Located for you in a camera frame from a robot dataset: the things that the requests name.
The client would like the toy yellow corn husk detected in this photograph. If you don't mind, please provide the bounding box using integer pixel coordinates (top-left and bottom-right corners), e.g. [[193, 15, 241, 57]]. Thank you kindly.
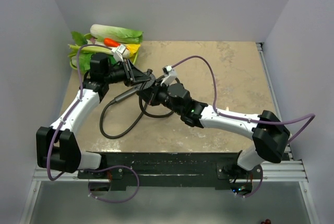
[[126, 44, 141, 64]]

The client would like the right side aluminium rail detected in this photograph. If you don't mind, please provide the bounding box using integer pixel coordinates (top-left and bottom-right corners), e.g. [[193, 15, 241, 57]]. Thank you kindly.
[[255, 41, 293, 157]]

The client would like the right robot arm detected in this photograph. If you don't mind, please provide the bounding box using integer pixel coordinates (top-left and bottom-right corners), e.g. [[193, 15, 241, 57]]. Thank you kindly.
[[137, 83, 290, 179]]

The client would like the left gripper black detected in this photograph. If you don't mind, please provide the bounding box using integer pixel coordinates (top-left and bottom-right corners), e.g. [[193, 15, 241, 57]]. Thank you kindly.
[[104, 58, 151, 87]]

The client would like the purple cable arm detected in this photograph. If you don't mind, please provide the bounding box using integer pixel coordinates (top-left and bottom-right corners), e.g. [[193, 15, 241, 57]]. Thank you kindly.
[[46, 43, 115, 182], [171, 55, 316, 144]]

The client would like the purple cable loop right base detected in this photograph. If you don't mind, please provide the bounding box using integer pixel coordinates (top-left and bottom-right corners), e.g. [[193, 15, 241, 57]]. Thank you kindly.
[[233, 165, 264, 198]]

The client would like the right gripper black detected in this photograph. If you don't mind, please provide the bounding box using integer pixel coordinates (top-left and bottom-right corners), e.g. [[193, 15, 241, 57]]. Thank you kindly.
[[137, 80, 183, 116]]

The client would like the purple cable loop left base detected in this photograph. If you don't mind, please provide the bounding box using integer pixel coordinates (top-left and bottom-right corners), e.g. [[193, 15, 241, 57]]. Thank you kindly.
[[88, 165, 140, 204]]

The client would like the green plastic tray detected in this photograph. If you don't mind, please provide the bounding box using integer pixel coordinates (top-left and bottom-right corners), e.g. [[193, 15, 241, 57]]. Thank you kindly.
[[69, 33, 139, 69]]

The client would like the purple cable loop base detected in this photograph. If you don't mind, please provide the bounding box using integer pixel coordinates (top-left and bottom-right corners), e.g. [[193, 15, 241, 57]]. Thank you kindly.
[[233, 165, 264, 198], [88, 165, 140, 204]]

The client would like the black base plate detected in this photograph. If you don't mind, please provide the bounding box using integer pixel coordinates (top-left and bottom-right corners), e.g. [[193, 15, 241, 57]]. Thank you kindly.
[[78, 152, 264, 191]]

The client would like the toy napa cabbage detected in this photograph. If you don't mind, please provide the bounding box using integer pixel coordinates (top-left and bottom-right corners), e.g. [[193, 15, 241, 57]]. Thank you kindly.
[[90, 24, 144, 44]]

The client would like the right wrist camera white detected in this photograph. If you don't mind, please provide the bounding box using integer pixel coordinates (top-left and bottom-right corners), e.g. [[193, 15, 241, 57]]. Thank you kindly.
[[160, 65, 177, 86]]

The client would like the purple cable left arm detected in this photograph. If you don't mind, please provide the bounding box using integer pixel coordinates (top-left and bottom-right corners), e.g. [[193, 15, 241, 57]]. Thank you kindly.
[[46, 43, 115, 182]]

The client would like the dark corrugated shower hose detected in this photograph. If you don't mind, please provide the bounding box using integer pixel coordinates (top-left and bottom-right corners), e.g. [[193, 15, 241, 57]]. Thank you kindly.
[[99, 77, 182, 139]]

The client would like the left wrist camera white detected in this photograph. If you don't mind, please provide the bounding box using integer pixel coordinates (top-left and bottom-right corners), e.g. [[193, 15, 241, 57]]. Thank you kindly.
[[111, 44, 130, 62]]

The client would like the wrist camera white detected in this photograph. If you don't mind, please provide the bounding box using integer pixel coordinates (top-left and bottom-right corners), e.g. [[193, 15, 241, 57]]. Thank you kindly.
[[111, 44, 130, 62], [160, 65, 177, 86]]

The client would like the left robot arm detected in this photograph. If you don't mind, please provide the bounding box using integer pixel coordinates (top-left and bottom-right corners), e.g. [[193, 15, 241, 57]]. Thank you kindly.
[[36, 53, 153, 178]]

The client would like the aluminium frame rail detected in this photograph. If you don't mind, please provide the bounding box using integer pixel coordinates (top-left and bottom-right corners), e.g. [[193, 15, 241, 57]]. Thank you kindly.
[[20, 160, 319, 223]]

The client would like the toy leaf dark green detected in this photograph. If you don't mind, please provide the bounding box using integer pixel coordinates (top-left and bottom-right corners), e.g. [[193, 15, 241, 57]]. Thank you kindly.
[[71, 31, 88, 46]]

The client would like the toy carrot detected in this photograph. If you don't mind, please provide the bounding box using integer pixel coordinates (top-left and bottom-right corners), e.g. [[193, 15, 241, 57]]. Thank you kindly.
[[103, 38, 121, 48]]

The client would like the grey shower head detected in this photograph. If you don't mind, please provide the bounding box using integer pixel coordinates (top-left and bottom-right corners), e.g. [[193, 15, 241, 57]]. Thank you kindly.
[[112, 74, 156, 103]]

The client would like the toy green lettuce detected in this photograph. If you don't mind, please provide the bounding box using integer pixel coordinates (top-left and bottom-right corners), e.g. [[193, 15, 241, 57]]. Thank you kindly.
[[69, 52, 93, 73]]

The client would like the toy leek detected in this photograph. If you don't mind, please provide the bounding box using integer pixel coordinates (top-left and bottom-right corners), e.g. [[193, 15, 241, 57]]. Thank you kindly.
[[68, 44, 116, 57]]

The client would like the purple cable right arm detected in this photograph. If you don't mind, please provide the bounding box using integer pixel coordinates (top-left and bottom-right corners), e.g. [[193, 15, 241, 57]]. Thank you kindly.
[[171, 55, 316, 144]]

